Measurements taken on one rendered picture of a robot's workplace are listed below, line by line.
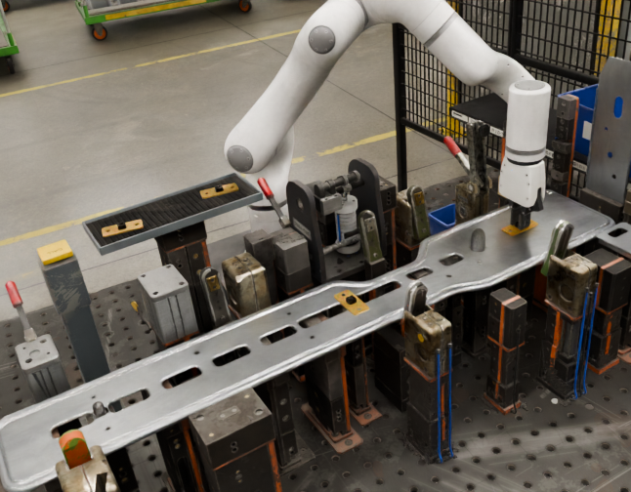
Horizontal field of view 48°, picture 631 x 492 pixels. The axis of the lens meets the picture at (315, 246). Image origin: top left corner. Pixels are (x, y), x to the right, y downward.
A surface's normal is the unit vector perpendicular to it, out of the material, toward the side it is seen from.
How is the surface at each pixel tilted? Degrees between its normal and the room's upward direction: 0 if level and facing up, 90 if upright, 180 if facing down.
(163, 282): 0
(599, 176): 90
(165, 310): 90
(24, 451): 0
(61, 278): 90
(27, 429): 0
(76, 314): 90
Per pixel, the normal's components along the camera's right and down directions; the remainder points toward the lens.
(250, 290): 0.51, 0.41
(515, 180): -0.86, 0.34
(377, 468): -0.09, -0.85
